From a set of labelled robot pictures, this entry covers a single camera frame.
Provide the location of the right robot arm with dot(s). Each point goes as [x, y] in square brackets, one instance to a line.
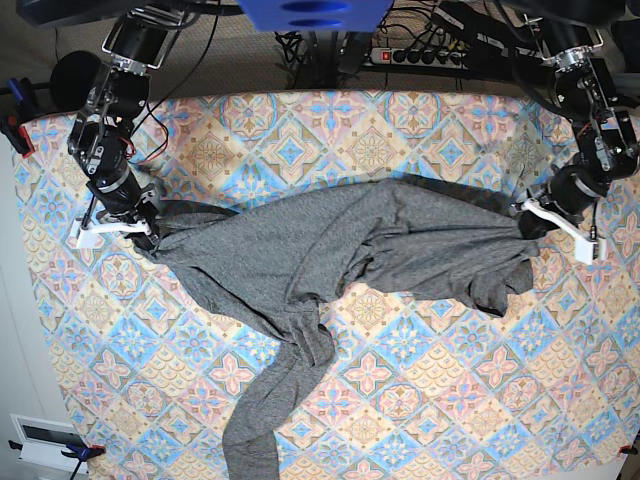
[101, 138]

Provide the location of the white power strip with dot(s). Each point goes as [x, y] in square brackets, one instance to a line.
[447, 56]

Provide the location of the blue clamp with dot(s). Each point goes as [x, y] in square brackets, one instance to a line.
[26, 103]

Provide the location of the red black clamp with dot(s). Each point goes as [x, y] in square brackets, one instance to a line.
[17, 135]

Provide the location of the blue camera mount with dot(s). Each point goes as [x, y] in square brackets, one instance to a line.
[315, 15]

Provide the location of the grey t-shirt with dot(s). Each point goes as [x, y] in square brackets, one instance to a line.
[273, 266]

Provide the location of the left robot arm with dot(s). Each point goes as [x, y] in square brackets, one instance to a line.
[608, 150]

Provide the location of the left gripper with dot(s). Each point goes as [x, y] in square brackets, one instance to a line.
[559, 204]

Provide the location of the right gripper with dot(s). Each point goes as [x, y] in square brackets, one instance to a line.
[128, 208]

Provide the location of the round black stool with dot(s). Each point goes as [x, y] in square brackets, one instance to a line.
[74, 81]

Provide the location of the red clamp bottom right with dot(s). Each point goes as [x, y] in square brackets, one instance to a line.
[628, 450]

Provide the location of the white wall box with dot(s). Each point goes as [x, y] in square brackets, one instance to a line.
[42, 442]

